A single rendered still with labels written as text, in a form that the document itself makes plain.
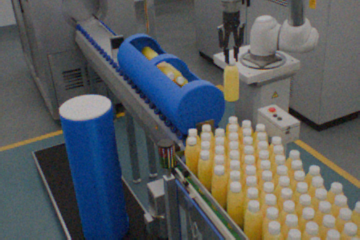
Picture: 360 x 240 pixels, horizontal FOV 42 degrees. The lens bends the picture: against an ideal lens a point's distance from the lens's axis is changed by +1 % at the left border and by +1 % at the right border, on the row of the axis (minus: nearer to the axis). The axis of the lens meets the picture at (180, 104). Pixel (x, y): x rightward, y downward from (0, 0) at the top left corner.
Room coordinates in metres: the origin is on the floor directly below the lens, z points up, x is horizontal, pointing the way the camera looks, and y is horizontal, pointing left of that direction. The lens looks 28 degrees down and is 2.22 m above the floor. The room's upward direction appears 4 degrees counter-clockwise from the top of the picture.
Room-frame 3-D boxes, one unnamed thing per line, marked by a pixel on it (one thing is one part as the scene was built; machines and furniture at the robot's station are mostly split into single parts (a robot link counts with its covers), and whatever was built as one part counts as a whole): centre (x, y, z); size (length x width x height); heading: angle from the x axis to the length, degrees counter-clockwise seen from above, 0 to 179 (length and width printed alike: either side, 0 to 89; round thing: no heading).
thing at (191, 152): (1.76, -0.04, 0.99); 0.07 x 0.07 x 0.19
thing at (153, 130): (2.95, 0.31, 0.79); 2.17 x 0.29 x 0.34; 24
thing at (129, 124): (2.92, 0.38, 0.31); 0.06 x 0.06 x 0.63; 24
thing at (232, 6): (1.98, -0.25, 1.63); 0.09 x 0.09 x 0.06
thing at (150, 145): (2.98, 0.25, 0.31); 0.06 x 0.06 x 0.63; 24
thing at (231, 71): (1.96, -0.24, 1.28); 0.07 x 0.07 x 0.19
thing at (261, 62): (2.72, -0.52, 1.08); 0.22 x 0.18 x 0.06; 32
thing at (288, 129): (1.92, -0.46, 1.05); 0.20 x 0.10 x 0.10; 24
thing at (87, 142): (2.26, 0.52, 0.59); 0.28 x 0.28 x 0.88
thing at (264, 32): (2.69, -0.54, 1.22); 0.18 x 0.16 x 0.22; 65
